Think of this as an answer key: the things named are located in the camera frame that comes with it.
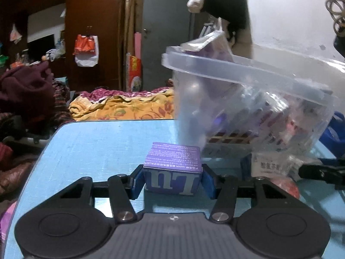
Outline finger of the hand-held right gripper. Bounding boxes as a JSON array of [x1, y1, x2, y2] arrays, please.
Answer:
[[298, 161, 345, 191], [239, 155, 253, 180]]

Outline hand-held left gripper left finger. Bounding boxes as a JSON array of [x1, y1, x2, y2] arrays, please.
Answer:
[[40, 164, 147, 223]]

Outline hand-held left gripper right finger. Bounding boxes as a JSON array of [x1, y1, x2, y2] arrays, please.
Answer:
[[202, 163, 300, 223]]

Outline white medicine box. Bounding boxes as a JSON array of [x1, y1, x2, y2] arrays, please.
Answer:
[[251, 151, 297, 179]]

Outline red round packet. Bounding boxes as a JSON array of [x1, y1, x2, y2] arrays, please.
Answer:
[[271, 176, 301, 199]]

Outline purple box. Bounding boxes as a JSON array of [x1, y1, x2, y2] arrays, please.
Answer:
[[143, 142, 203, 196]]

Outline pile of medicine packets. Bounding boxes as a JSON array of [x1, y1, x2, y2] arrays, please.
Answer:
[[205, 86, 325, 152]]

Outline translucent plastic basket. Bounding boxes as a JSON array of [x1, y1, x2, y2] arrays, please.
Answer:
[[161, 45, 345, 163]]

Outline purple foil packet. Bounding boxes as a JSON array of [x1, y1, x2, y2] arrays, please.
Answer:
[[180, 30, 235, 63]]

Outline blue printed bag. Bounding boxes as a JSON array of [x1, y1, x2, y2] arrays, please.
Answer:
[[319, 112, 345, 158]]

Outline yellow floral blanket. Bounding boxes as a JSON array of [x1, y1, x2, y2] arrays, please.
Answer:
[[68, 86, 176, 122]]

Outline red and yellow sack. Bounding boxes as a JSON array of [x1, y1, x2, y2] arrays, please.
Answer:
[[126, 53, 143, 92]]

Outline plaid cloth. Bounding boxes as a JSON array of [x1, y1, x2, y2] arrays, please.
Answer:
[[52, 78, 71, 120]]

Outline brown padded jacket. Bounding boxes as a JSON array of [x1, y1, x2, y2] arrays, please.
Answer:
[[0, 140, 39, 201]]

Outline pink roll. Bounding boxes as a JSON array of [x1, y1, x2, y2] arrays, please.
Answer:
[[134, 32, 142, 60]]

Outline red and white plastic bag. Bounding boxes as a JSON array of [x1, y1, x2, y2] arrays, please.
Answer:
[[73, 33, 99, 68]]

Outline maroon cloth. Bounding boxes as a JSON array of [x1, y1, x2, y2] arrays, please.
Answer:
[[0, 60, 56, 114]]

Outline grey door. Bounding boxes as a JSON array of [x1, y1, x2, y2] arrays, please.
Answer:
[[142, 0, 196, 91]]

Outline black garment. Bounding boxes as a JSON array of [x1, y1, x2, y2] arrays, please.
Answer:
[[201, 0, 250, 43]]

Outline black television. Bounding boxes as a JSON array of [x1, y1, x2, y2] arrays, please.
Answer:
[[27, 33, 56, 63]]

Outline wooden sticks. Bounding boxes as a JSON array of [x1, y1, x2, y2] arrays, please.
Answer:
[[122, 0, 144, 60]]

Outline brown wooden wardrobe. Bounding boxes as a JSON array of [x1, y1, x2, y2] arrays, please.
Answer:
[[0, 0, 128, 93]]

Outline pink plastic bag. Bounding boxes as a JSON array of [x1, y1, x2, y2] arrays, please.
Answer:
[[9, 23, 23, 44]]

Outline hanging cables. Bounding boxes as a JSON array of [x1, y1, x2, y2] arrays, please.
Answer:
[[325, 0, 345, 37]]

